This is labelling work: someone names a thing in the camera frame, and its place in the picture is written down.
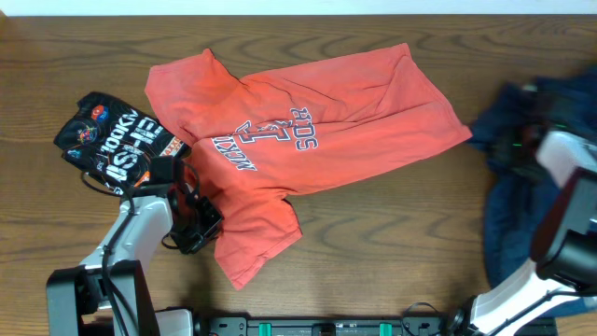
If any orange printed t-shirt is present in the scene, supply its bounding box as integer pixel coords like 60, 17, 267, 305
145, 44, 471, 289

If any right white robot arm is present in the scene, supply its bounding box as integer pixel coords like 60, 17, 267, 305
451, 131, 596, 335

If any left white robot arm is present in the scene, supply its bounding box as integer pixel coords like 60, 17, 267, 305
46, 184, 222, 335

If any dark blue garment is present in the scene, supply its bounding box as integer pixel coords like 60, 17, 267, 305
467, 66, 596, 287

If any black folded printed shirt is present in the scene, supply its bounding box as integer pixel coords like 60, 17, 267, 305
54, 91, 188, 195

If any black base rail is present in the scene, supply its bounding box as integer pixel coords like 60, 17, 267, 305
194, 302, 465, 336

